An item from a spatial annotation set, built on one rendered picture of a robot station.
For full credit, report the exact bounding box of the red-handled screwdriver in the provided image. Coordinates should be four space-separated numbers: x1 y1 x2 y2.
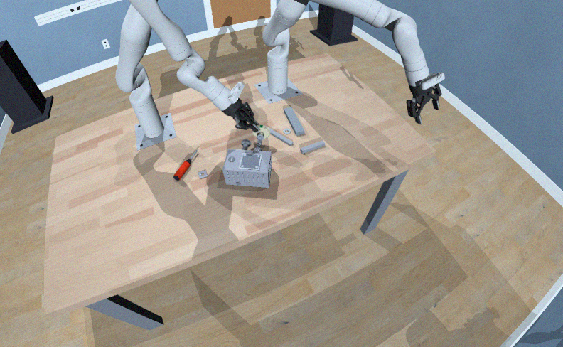
173 150 198 181

